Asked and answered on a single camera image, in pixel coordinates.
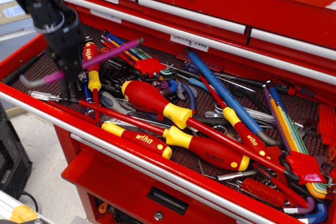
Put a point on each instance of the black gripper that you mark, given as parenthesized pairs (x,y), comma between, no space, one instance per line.
(64,37)

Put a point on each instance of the violet Allen key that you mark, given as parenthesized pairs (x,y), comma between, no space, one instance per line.
(46,80)

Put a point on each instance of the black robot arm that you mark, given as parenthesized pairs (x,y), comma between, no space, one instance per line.
(36,8)

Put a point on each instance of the rainbow hex key set left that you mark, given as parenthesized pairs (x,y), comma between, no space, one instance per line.
(138,60)

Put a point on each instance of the rainbow hex key set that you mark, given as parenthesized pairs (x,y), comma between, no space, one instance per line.
(300,162)
(138,60)

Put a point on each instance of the large blue Allen key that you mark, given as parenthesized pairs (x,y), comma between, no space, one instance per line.
(231,100)

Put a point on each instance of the rainbow hex key set right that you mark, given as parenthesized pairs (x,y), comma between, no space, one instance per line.
(300,162)

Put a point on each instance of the blue holder black hex keys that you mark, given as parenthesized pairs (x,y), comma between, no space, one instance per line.
(69,89)

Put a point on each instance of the small red yellow Wiha screwdriver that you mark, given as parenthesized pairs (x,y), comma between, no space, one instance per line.
(90,51)

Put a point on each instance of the big red yellow screwdriver upper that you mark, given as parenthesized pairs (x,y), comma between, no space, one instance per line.
(146,97)

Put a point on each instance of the big red yellow screwdriver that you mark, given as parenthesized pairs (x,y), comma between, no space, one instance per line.
(208,149)
(146,97)

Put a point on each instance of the front red yellow Wiha screwdriver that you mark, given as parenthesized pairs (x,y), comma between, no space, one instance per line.
(144,140)

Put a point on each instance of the black box on floor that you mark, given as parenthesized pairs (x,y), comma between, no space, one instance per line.
(15,164)

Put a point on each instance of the white cutting tools label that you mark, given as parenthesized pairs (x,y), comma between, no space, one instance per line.
(189,43)

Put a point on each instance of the red tool chest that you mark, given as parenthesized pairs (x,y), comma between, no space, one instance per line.
(281,40)

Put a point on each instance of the big red yellow screwdriver lower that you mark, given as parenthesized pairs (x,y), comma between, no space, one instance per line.
(208,149)

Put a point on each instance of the right red yellow Wiha screwdriver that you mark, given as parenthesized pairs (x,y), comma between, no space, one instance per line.
(247,137)

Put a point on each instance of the silver socket extension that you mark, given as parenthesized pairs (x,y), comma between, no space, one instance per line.
(235,175)

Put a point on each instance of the red bit holder bar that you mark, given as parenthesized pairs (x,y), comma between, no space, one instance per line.
(269,195)

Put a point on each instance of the red plastic comb holder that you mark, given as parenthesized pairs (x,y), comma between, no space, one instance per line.
(326,127)

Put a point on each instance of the clear handle screwdriver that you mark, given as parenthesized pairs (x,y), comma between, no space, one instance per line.
(45,96)

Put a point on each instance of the blue handled pliers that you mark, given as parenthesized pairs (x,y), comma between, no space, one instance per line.
(192,95)

